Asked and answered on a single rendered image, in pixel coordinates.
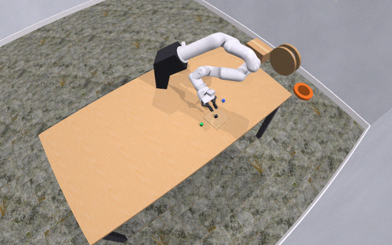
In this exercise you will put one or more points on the tan textured square mat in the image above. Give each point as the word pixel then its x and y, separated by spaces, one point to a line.
pixel 216 122

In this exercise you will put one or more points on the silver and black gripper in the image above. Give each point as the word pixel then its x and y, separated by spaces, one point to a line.
pixel 204 99

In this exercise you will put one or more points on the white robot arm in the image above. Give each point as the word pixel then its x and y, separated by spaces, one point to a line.
pixel 232 46

